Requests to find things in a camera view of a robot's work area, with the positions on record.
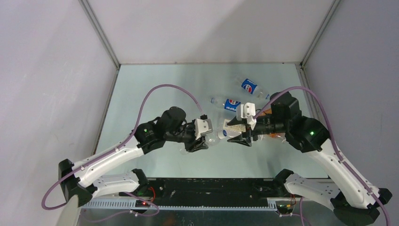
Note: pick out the controller board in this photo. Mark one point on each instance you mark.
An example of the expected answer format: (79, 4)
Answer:
(142, 204)
(285, 210)

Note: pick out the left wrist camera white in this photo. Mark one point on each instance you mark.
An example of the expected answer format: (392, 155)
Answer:
(203, 126)

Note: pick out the clear unlabelled plastic bottle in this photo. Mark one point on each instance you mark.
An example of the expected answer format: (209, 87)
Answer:
(212, 140)

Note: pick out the white bottle cap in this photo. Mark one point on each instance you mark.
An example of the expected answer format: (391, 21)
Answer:
(222, 134)

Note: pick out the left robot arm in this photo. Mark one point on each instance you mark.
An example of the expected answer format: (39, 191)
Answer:
(88, 178)

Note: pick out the grey aluminium frame rail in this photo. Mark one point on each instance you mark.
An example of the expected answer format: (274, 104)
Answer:
(315, 109)

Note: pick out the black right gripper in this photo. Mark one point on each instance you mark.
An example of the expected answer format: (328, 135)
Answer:
(240, 139)

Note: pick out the orange label plastic bottle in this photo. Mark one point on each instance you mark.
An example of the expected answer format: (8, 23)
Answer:
(278, 136)

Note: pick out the cream label clear bottle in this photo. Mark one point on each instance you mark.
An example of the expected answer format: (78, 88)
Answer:
(234, 130)

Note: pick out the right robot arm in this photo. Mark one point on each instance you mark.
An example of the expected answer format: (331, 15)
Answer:
(308, 135)

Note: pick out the white slotted cable duct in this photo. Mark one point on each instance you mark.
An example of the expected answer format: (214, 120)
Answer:
(134, 204)

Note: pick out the left controller board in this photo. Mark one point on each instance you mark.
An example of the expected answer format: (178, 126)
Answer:
(142, 204)

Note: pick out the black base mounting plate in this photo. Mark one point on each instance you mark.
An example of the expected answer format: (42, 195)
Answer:
(214, 192)

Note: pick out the Pepsi bottle blue label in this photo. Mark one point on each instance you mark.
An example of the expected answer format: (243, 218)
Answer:
(251, 87)

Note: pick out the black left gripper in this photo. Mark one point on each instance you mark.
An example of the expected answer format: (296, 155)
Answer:
(195, 145)

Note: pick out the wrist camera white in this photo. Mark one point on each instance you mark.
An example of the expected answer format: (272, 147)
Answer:
(245, 114)
(203, 126)

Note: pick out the right controller board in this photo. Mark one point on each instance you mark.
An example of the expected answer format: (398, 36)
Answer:
(285, 210)

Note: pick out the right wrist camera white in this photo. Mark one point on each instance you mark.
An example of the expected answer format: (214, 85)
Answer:
(245, 114)

